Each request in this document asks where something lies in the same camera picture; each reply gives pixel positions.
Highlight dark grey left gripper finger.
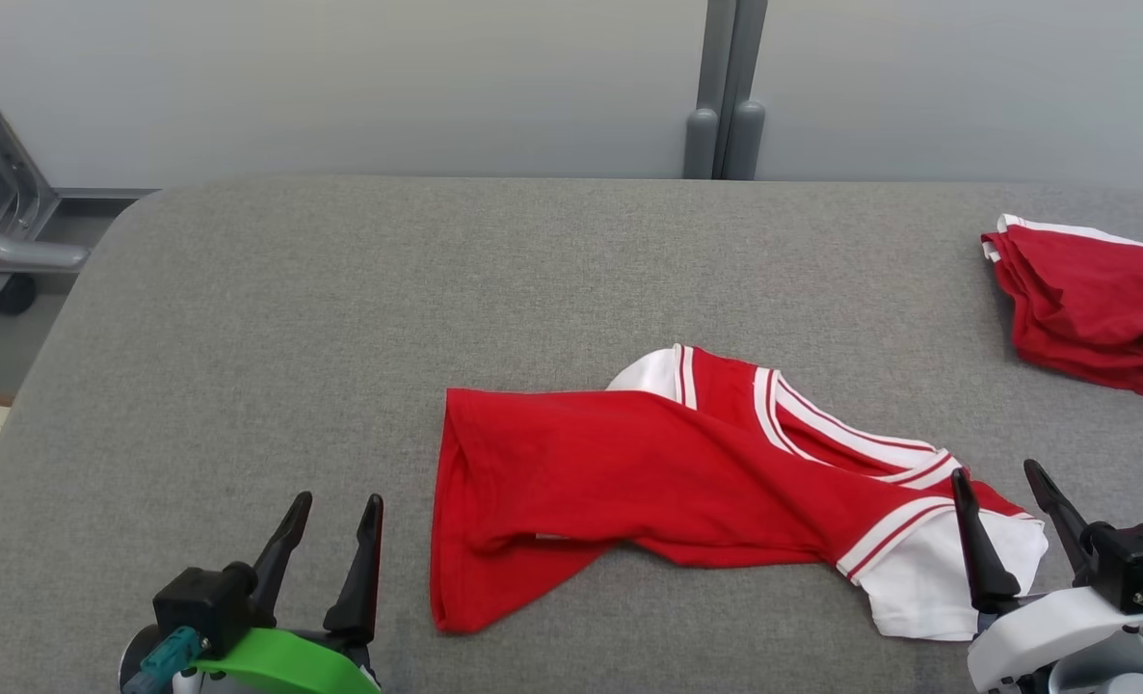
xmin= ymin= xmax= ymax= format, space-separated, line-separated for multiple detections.
xmin=324 ymin=494 xmax=385 ymax=645
xmin=249 ymin=492 xmax=314 ymax=618

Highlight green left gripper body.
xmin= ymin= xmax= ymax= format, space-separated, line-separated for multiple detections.
xmin=191 ymin=628 xmax=380 ymax=694

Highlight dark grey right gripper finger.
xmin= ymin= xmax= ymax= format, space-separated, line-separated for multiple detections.
xmin=1024 ymin=460 xmax=1098 ymax=589
xmin=950 ymin=469 xmax=1023 ymax=613

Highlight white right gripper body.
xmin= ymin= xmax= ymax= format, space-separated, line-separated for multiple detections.
xmin=967 ymin=588 xmax=1143 ymax=694

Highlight red shorts with white stripe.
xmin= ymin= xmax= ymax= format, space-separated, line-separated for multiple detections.
xmin=981 ymin=214 xmax=1143 ymax=411

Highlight red jersey with white sleeves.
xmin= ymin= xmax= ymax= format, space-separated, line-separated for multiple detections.
xmin=430 ymin=344 xmax=1050 ymax=642

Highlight grey partition foot with wheel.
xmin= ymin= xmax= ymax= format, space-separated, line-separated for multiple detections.
xmin=0 ymin=53 xmax=91 ymax=314

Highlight black cable with teal plug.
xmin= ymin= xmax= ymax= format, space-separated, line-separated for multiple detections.
xmin=126 ymin=627 xmax=206 ymax=694

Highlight grey partition post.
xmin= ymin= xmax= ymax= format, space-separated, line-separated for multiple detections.
xmin=682 ymin=0 xmax=770 ymax=181

